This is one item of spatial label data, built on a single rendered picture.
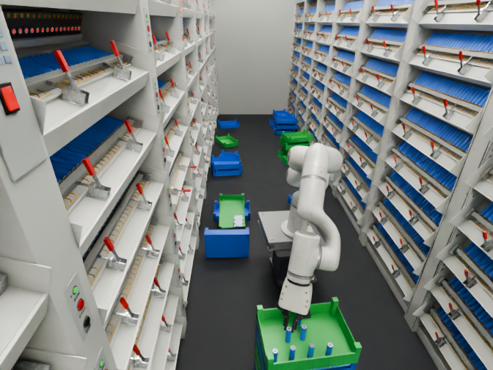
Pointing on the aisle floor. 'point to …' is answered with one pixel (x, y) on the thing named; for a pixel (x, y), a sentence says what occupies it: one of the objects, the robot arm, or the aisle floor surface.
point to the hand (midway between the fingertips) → (290, 324)
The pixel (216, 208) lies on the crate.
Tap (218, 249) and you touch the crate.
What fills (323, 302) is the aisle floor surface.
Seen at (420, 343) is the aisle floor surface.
